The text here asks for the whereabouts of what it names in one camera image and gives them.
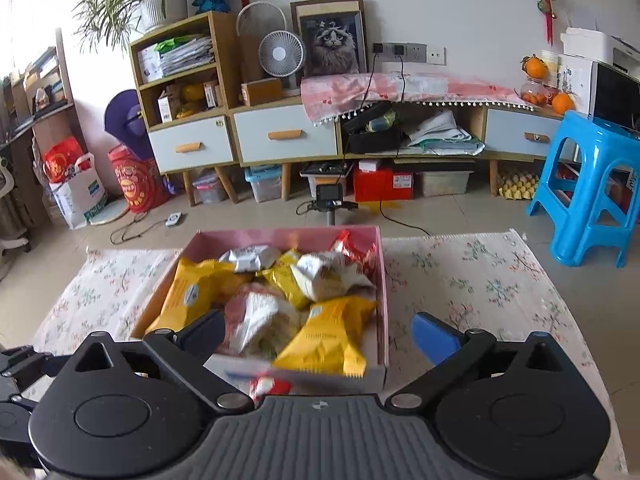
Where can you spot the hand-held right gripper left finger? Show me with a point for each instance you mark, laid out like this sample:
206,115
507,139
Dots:
205,332

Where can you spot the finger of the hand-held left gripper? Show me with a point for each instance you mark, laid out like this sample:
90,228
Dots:
30,362

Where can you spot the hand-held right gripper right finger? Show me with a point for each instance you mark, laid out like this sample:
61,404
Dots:
435,337

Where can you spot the yellow-orange snack packet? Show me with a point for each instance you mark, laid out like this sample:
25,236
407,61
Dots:
330,335
195,290

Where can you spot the red and white candy packet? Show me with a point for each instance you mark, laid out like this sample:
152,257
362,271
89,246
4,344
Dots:
357,255
255,320
270,389

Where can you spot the white snack packet dark print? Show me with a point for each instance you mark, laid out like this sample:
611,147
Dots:
325,277
250,257

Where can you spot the yellow snack packet red label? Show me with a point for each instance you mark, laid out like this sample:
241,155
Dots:
285,282

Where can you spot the pink cardboard box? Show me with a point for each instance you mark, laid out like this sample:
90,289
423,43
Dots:
225,240

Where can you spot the small clear storage box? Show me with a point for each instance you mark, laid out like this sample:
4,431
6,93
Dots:
210,190

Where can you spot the long clear storage box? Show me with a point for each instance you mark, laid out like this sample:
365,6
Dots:
445,184

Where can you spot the blue-lidded clear storage box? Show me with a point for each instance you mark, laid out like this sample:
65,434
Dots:
264,185

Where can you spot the red round drum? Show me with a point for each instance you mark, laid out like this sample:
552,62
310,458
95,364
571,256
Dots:
137,185

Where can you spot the red storage box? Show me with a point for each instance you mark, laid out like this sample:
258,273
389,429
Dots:
382,182

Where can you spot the white shopping bag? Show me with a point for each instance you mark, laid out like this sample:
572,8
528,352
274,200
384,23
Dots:
80,200

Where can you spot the yellow egg tray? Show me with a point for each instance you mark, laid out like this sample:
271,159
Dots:
517,185

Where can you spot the tall wooden shelf cabinet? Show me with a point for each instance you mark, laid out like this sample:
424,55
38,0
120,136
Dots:
192,147

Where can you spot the clear box with black items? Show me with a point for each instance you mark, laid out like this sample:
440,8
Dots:
322,175

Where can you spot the pile of white papers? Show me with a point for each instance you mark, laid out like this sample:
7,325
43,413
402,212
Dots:
445,135

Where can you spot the red gift bag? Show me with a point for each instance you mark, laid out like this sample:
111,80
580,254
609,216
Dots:
62,160

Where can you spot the low wooden drawer cabinet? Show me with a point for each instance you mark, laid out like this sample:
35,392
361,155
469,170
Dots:
285,135

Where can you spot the black bag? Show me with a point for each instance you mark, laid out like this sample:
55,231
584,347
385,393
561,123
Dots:
372,132

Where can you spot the purple plush toy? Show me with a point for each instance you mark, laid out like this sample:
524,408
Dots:
125,120

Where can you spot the wooden bookshelf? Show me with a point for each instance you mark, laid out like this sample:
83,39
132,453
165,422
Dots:
50,125

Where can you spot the brown cardboard box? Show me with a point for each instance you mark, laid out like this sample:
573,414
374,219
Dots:
262,92

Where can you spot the pink tasselled cloth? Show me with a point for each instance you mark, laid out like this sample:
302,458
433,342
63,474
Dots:
425,87

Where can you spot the blue plastic stool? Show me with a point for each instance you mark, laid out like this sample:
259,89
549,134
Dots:
595,132

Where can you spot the glass jar of oranges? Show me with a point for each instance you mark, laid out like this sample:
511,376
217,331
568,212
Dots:
534,92

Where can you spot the orange fruit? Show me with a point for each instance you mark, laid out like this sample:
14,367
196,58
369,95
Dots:
562,103
535,67

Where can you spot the stack of papers in cabinet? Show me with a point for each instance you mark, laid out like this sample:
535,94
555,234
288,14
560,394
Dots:
180,57

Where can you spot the small white desk fan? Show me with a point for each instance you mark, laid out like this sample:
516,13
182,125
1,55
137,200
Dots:
281,52

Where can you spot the white printed carton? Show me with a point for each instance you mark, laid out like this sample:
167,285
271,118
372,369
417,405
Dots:
570,77

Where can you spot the framed cat picture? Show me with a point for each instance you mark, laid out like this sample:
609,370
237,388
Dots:
332,45

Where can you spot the potted green plant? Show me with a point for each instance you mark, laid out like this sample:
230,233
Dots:
160,7

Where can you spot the white printer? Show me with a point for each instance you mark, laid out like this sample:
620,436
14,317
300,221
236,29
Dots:
595,45

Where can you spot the red hanging ornament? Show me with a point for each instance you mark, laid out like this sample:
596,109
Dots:
547,0

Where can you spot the white round base plate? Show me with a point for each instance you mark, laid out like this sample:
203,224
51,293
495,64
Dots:
110,215

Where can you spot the black camera on stand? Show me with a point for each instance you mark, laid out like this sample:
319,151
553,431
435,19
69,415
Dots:
327,195

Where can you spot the single wall socket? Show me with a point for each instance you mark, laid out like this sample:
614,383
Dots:
436,55

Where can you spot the double wall socket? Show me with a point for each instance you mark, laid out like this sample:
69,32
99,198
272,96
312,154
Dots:
400,52

